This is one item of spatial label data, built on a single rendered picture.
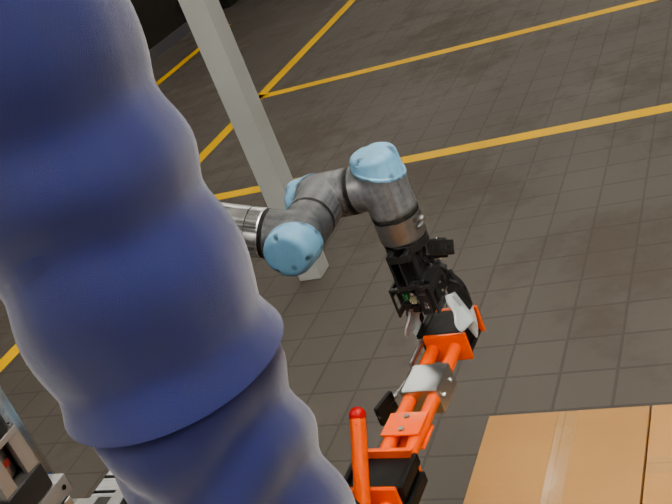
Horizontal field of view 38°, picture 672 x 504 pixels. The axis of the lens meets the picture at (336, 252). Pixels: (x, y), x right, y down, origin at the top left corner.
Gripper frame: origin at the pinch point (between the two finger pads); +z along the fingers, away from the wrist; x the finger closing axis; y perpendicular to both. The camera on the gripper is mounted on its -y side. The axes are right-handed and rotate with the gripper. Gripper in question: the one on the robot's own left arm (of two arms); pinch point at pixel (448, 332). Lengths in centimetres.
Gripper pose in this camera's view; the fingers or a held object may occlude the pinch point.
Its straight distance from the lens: 162.9
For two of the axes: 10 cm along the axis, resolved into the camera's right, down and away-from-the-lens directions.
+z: 3.6, 8.3, 4.2
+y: -3.5, 5.4, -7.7
